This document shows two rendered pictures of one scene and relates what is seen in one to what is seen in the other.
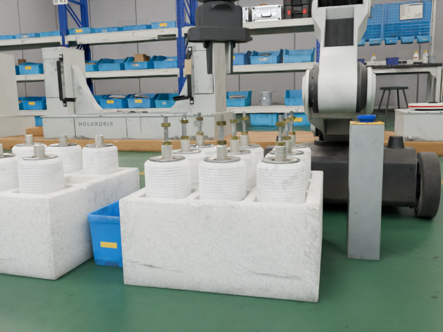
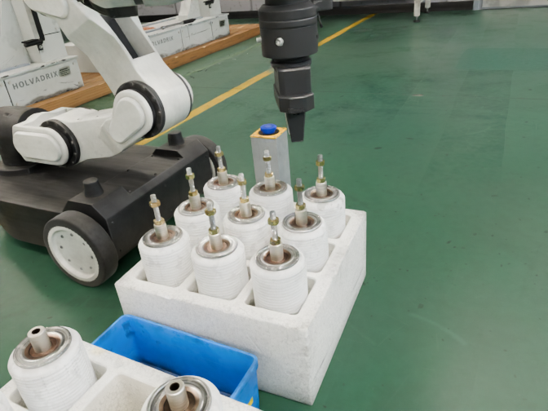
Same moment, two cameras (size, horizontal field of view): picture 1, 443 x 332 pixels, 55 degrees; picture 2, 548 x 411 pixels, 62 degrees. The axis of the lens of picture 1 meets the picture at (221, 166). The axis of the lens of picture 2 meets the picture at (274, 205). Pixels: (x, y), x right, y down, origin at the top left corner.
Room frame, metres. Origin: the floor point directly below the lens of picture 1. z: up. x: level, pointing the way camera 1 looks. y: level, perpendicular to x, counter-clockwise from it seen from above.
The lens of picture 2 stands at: (0.75, 0.74, 0.70)
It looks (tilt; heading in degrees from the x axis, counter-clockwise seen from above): 29 degrees down; 282
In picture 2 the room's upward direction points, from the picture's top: 6 degrees counter-clockwise
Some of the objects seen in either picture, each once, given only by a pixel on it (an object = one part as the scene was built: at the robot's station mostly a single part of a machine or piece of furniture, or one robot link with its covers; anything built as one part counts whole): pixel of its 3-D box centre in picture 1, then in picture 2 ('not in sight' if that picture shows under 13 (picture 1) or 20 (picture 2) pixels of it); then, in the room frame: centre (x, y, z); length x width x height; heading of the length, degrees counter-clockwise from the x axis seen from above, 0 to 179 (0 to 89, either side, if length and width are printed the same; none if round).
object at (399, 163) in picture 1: (338, 145); (79, 163); (1.59, -0.44, 0.19); 0.64 x 0.52 x 0.33; 164
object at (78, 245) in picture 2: not in sight; (80, 249); (1.43, -0.12, 0.10); 0.20 x 0.05 x 0.20; 164
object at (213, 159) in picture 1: (221, 159); (302, 222); (0.85, 0.00, 0.25); 0.08 x 0.08 x 0.01
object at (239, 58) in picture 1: (235, 58); not in sight; (5.97, -0.22, 0.90); 0.50 x 0.38 x 0.21; 164
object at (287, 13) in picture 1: (298, 14); not in sight; (5.70, -1.03, 1.41); 0.42 x 0.35 x 0.17; 165
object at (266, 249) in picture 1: (235, 221); (254, 279); (0.97, -0.03, 0.09); 0.39 x 0.39 x 0.18; 76
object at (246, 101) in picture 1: (235, 99); not in sight; (5.95, -0.22, 0.36); 0.50 x 0.38 x 0.21; 165
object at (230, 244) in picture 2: (185, 151); (216, 246); (1.00, 0.08, 0.25); 0.08 x 0.08 x 0.01
